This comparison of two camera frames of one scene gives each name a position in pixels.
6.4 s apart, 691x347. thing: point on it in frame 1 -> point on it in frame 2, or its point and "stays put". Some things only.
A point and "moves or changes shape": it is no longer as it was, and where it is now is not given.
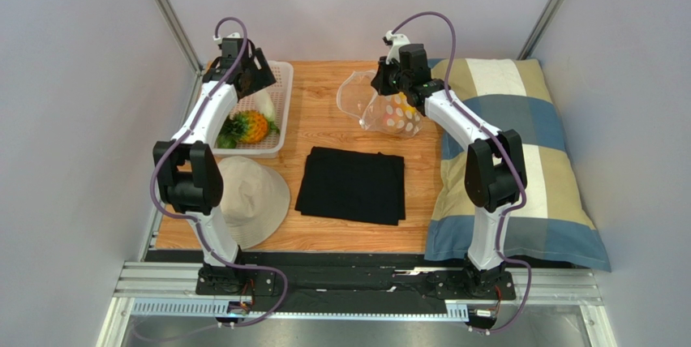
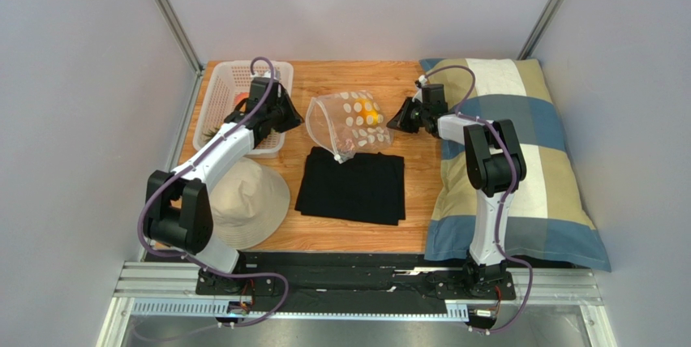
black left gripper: (265, 76) -> (294, 118)
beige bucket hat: (255, 200) stays put
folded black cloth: (352, 186) stays put
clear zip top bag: (387, 113) moves or changes shape
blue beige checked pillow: (555, 223) stays put
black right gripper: (382, 78) -> (407, 115)
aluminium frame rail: (558, 285) stays put
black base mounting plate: (354, 284) stays put
